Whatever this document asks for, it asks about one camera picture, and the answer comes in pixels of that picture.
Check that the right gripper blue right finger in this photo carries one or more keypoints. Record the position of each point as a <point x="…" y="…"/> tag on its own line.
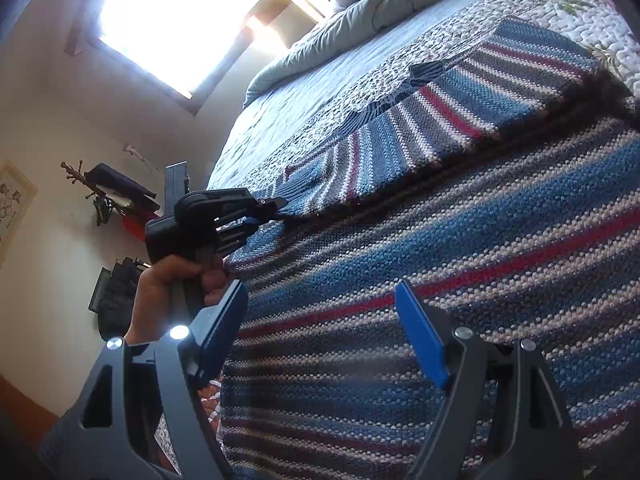
<point x="503" y="415"/>

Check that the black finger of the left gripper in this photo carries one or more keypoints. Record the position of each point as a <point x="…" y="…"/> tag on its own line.
<point x="273" y="204"/>
<point x="237" y="230"/>

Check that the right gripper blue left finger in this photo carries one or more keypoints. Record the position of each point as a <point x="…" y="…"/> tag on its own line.
<point x="171" y="372"/>

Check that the striped blue knit sweater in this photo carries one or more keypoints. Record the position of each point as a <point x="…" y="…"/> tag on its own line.
<point x="450" y="259"/>

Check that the person's left hand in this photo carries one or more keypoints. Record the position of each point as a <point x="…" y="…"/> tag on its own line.
<point x="153" y="315"/>

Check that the red bag on rack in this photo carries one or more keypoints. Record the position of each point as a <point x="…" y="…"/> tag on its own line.
<point x="135" y="224"/>

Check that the wooden coat rack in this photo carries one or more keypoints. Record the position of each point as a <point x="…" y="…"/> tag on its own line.
<point x="75" y="175"/>

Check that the bright window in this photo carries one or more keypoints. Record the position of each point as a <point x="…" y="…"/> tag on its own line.
<point x="183" y="47"/>

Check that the floral quilted bedspread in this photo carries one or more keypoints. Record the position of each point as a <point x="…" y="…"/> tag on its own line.
<point x="400" y="75"/>

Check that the framed wall picture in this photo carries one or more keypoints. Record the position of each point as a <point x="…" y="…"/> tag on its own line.
<point x="17" y="194"/>

